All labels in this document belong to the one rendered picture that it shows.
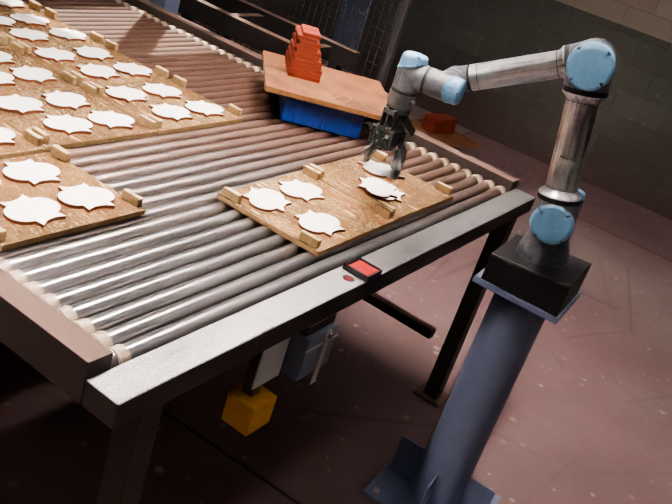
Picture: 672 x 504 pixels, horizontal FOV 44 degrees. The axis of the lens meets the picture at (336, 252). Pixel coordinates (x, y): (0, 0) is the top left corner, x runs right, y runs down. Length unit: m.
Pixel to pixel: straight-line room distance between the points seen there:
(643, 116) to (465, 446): 4.71
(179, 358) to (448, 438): 1.34
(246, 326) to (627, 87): 5.62
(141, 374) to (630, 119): 5.93
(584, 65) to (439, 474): 1.40
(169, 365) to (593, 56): 1.27
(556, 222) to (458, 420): 0.78
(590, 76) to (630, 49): 4.88
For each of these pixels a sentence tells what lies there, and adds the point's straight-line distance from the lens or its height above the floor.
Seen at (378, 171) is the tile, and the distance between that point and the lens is 2.42.
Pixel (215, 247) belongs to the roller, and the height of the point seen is 0.92.
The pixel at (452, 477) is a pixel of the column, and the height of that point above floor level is 0.17.
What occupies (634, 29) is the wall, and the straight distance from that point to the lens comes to 7.06.
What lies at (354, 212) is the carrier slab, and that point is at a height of 0.94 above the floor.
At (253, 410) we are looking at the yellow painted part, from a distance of 1.91.
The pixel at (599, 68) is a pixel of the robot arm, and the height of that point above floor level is 1.55.
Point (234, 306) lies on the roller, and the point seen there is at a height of 0.92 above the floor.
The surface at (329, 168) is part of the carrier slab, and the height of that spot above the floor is 0.94.
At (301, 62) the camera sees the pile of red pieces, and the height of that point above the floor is 1.10.
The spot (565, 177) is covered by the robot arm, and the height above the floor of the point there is 1.26.
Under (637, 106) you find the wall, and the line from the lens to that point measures 7.09.
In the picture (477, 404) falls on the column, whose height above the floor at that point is 0.46.
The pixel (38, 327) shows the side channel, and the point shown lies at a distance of 1.59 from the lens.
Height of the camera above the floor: 1.85
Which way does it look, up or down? 25 degrees down
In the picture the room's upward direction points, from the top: 18 degrees clockwise
